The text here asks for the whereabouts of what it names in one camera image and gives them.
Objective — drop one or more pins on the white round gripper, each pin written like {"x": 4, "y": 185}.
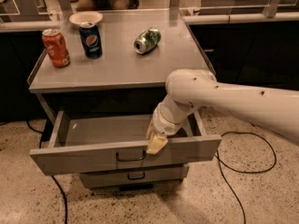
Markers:
{"x": 163, "y": 124}

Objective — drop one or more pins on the grey top drawer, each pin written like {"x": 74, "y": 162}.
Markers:
{"x": 117, "y": 143}

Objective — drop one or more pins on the grey drawer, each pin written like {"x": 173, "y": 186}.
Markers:
{"x": 134, "y": 176}
{"x": 117, "y": 143}

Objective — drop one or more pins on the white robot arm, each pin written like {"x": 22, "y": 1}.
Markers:
{"x": 187, "y": 90}

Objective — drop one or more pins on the grey bottom drawer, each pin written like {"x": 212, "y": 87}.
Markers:
{"x": 134, "y": 176}

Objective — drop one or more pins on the green crushed soda can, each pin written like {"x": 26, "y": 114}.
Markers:
{"x": 147, "y": 41}

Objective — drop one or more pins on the grey metal cabinet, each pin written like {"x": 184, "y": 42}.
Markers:
{"x": 120, "y": 66}

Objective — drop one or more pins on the blue pepsi can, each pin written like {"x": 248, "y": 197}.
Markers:
{"x": 90, "y": 39}

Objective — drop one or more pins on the orange soda can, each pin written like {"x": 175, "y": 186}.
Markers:
{"x": 55, "y": 46}

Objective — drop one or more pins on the white bowl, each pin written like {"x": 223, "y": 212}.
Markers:
{"x": 83, "y": 16}

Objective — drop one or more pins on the white horizontal rail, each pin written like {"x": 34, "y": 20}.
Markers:
{"x": 239, "y": 18}

